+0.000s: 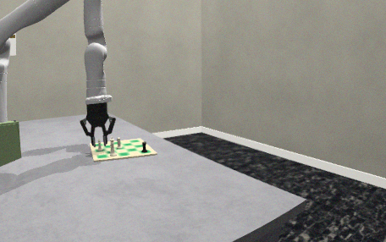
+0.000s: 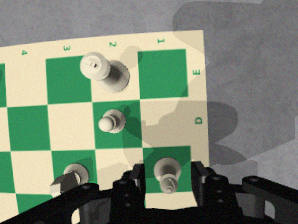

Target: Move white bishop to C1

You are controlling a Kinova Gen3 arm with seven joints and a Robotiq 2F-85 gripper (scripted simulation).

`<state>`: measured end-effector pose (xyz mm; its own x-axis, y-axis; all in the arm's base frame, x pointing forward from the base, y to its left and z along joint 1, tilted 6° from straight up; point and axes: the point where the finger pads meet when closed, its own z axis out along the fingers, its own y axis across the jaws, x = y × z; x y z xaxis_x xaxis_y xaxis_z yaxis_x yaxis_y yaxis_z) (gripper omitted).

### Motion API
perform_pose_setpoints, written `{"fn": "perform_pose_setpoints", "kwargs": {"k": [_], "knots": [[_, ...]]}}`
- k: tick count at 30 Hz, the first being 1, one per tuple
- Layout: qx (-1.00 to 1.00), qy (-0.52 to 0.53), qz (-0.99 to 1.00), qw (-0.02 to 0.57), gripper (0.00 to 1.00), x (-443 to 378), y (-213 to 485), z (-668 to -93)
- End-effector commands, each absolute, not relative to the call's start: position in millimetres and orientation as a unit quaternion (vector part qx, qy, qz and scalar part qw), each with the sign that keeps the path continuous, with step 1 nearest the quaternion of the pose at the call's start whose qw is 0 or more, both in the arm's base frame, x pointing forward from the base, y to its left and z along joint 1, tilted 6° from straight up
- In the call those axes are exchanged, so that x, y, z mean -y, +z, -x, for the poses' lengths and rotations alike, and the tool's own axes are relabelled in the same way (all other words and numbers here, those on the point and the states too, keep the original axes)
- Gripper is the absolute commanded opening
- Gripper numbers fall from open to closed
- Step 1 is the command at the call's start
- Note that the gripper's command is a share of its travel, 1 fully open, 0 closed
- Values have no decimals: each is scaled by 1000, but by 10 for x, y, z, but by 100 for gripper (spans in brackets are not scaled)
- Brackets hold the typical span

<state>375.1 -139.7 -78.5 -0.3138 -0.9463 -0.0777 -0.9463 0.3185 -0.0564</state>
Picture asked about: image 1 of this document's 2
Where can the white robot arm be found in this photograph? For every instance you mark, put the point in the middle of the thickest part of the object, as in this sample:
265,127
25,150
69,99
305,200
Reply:
33,11

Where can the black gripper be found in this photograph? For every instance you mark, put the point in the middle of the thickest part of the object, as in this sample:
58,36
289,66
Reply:
97,116

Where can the green and cream chessboard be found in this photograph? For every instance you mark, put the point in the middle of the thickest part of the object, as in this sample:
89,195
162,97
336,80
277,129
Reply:
130,149

